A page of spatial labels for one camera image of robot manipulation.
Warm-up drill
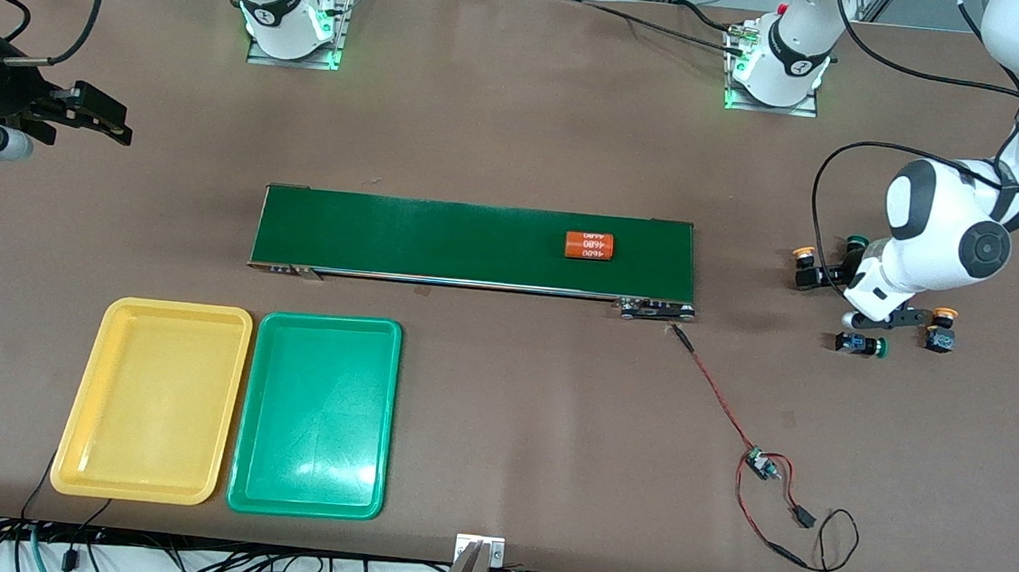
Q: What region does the yellow push button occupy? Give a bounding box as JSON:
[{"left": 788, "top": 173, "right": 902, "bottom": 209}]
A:
[
  {"left": 790, "top": 244, "right": 830, "bottom": 294},
  {"left": 923, "top": 306, "right": 962, "bottom": 354}
]

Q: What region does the orange cylinder white print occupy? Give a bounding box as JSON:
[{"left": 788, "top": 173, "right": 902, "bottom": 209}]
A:
[{"left": 562, "top": 229, "right": 617, "bottom": 264}]

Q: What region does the small green circuit board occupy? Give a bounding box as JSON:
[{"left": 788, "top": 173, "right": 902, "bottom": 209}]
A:
[{"left": 744, "top": 445, "right": 782, "bottom": 482}]

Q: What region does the yellow plastic tray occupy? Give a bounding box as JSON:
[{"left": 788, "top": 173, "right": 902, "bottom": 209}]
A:
[{"left": 48, "top": 292, "right": 255, "bottom": 510}]

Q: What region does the green conveyor belt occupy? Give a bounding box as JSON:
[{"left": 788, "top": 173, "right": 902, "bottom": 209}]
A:
[{"left": 245, "top": 181, "right": 705, "bottom": 325}]

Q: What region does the green plastic tray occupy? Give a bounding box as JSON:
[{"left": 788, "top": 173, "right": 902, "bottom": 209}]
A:
[{"left": 226, "top": 306, "right": 405, "bottom": 525}]

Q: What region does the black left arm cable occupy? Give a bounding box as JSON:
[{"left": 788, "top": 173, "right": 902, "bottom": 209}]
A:
[{"left": 805, "top": 0, "right": 1019, "bottom": 305}]

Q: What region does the red black conveyor wire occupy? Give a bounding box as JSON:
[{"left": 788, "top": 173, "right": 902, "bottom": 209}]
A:
[{"left": 660, "top": 323, "right": 769, "bottom": 460}]

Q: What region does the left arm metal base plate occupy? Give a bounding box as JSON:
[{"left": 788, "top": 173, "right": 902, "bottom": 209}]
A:
[{"left": 719, "top": 19, "right": 826, "bottom": 119}]

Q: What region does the red wire black connector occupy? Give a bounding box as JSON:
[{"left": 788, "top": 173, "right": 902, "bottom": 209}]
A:
[{"left": 729, "top": 450, "right": 824, "bottom": 570}]

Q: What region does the thin black cable loop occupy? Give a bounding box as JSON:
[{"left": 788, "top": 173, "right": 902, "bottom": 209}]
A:
[{"left": 810, "top": 506, "right": 920, "bottom": 572}]

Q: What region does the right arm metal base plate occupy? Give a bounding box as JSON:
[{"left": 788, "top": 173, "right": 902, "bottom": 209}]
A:
[{"left": 245, "top": 0, "right": 356, "bottom": 73}]

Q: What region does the teal cable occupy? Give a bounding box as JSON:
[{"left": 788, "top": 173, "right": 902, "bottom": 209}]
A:
[{"left": 26, "top": 526, "right": 55, "bottom": 572}]

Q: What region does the black cable with plug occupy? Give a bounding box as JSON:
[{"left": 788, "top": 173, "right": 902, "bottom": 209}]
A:
[{"left": 62, "top": 495, "right": 113, "bottom": 572}]

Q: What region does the silver metal bracket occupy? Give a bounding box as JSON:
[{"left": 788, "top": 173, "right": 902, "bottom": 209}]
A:
[{"left": 453, "top": 533, "right": 507, "bottom": 567}]

